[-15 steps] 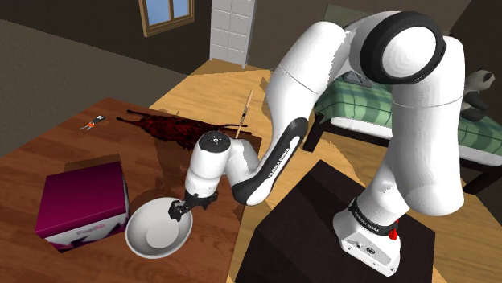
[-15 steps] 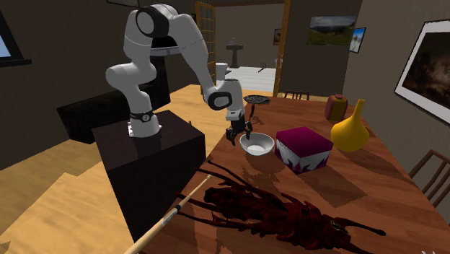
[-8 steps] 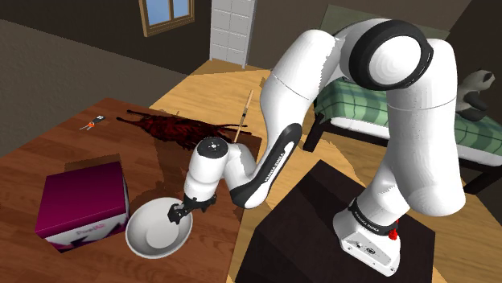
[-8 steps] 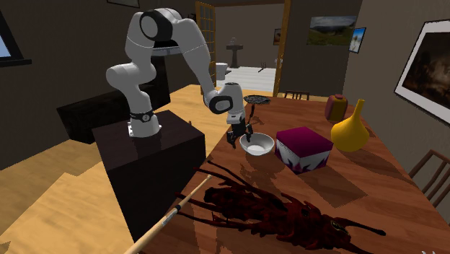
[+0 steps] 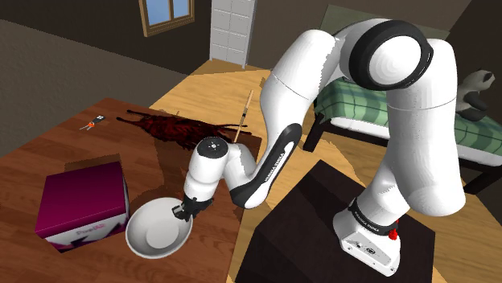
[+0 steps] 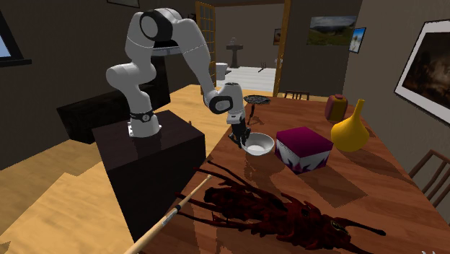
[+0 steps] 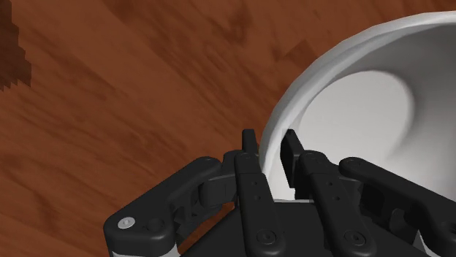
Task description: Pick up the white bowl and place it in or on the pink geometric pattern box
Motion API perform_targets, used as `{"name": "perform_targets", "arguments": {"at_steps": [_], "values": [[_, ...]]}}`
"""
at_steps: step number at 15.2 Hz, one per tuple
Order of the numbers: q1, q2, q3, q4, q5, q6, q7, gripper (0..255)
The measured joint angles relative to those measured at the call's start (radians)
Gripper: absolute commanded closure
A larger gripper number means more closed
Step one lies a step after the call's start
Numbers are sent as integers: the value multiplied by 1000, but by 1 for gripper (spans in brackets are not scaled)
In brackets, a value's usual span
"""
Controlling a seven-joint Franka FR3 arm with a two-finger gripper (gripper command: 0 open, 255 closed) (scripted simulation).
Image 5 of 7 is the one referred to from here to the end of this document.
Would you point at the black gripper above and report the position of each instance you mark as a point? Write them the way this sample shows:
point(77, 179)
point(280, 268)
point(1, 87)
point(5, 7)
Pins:
point(198, 203)

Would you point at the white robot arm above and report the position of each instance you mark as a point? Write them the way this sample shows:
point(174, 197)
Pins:
point(415, 156)

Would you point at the white bowl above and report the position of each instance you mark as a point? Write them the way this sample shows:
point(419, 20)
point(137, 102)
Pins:
point(157, 231)

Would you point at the dark red fringed cloth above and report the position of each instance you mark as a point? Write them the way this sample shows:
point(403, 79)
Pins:
point(176, 127)

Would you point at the magenta and white box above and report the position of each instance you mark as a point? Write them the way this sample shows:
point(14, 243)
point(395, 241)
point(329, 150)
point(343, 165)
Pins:
point(82, 196)

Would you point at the dark robot stand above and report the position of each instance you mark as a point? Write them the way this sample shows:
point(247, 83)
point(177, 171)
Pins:
point(298, 235)

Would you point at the wooden stick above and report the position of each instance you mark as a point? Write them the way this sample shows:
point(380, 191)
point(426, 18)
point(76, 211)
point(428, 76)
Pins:
point(244, 113)

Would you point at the small orange and black tool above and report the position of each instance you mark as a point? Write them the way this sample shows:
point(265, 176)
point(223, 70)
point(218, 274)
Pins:
point(92, 124)

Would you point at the wooden table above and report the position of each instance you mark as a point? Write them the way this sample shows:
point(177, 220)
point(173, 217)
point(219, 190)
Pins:
point(43, 153)

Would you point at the white panelled door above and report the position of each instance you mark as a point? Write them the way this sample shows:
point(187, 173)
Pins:
point(231, 31)

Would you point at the wooden framed window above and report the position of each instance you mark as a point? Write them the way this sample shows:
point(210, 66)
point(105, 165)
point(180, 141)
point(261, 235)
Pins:
point(166, 13)

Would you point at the bed with green striped blanket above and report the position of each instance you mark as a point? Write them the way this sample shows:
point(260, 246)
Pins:
point(353, 106)

